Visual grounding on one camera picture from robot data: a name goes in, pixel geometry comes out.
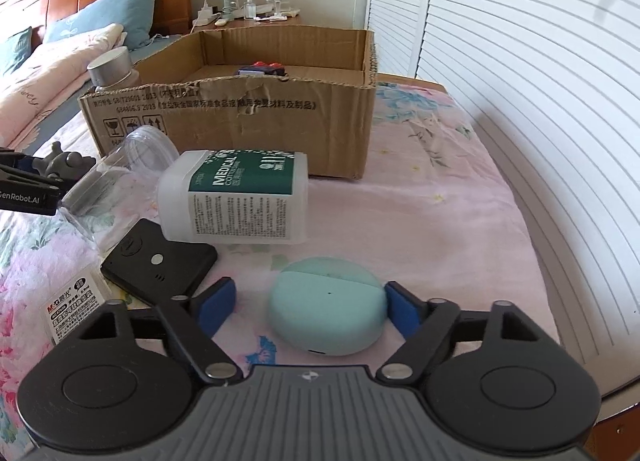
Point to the brown cardboard box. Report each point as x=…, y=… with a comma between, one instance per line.
x=190, y=91

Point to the clear spray bottle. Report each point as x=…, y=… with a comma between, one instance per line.
x=250, y=10

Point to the white power strip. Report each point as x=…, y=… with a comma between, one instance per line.
x=206, y=15

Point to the capsule jar with silver lid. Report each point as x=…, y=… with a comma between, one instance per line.
x=113, y=70

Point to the blue pillow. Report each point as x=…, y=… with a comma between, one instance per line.
x=135, y=17
x=15, y=50

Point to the grey elephant toy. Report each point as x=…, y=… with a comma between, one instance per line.
x=66, y=165

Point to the clear pen refill case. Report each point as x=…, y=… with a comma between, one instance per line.
x=75, y=301

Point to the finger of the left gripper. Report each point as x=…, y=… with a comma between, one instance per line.
x=17, y=169

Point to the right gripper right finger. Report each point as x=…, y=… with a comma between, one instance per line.
x=426, y=326

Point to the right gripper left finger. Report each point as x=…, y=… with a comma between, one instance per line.
x=192, y=322

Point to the black square device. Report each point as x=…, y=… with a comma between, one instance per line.
x=151, y=268

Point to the white medical cotton bottle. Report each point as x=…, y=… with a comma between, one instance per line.
x=232, y=196

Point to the floral pink table cloth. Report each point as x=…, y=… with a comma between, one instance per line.
x=431, y=212

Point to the pink floral quilt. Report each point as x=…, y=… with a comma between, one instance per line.
x=53, y=69

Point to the mint green round case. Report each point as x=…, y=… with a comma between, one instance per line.
x=327, y=306

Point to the blue bed sheet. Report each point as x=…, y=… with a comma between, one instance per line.
x=68, y=109

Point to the clear plastic jar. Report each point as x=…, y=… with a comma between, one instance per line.
x=120, y=188

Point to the wooden nightstand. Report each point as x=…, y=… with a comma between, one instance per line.
x=247, y=23

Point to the white louvered closet door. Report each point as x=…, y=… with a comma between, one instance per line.
x=552, y=87

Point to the black toy block red wheels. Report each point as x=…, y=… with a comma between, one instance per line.
x=273, y=69

